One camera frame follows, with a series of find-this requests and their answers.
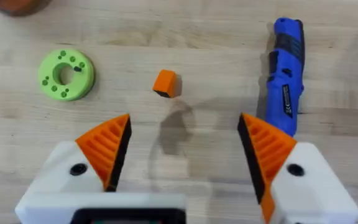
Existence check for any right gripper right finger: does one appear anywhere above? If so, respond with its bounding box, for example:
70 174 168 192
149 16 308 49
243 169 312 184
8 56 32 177
237 112 358 224

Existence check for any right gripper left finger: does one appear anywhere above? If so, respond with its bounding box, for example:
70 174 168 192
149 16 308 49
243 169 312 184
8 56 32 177
26 113 132 200

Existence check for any blue electric screwdriver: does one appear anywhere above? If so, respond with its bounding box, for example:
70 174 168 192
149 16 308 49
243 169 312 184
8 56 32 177
265 17 306 138

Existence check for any green disc with holes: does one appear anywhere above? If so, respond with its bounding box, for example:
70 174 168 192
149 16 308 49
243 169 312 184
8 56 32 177
37 48 96 102

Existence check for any orange ribbed wedge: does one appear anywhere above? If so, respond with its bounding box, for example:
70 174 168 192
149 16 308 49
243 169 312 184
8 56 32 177
152 69 178 99

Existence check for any brown round tub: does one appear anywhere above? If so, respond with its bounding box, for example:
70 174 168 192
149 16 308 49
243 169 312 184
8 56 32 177
0 0 53 17

